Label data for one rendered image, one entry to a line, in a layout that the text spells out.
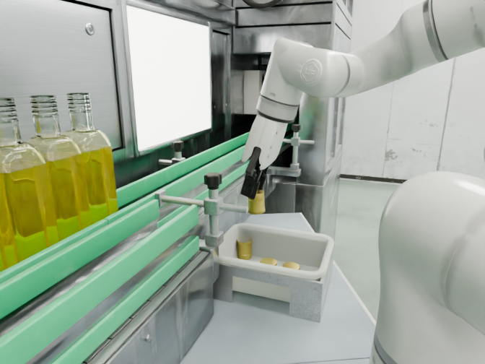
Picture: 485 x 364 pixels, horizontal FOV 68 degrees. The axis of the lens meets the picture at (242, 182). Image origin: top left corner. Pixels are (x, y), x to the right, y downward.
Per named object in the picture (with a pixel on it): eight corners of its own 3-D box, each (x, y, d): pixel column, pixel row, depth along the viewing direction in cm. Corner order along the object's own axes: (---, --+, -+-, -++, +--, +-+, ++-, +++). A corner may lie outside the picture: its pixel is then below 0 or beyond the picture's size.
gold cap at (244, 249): (250, 243, 79) (250, 261, 80) (253, 236, 82) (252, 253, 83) (234, 242, 79) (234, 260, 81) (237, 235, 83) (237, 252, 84)
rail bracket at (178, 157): (165, 189, 95) (162, 139, 91) (188, 192, 93) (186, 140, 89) (156, 193, 92) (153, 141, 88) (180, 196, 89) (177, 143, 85)
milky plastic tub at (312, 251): (237, 254, 86) (236, 220, 84) (333, 271, 79) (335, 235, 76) (204, 295, 70) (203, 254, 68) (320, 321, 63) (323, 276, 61)
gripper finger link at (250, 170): (263, 133, 69) (262, 152, 73) (245, 162, 65) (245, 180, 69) (269, 135, 68) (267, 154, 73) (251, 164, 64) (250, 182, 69)
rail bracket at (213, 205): (165, 230, 68) (161, 166, 64) (250, 245, 62) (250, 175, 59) (156, 237, 65) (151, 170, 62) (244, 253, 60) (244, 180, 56)
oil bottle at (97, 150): (97, 251, 61) (81, 123, 55) (125, 256, 59) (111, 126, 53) (71, 267, 56) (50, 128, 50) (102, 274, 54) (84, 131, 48)
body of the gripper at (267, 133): (267, 99, 73) (252, 149, 78) (248, 105, 64) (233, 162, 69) (302, 111, 71) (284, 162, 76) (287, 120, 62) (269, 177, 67)
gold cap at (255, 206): (267, 209, 77) (266, 189, 76) (261, 215, 74) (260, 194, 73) (251, 207, 79) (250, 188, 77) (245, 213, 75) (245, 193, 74)
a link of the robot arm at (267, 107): (270, 89, 72) (265, 103, 74) (254, 94, 65) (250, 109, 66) (304, 102, 71) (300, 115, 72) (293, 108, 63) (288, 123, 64)
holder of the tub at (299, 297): (216, 253, 88) (215, 223, 85) (332, 274, 79) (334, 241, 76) (180, 292, 72) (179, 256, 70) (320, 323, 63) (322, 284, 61)
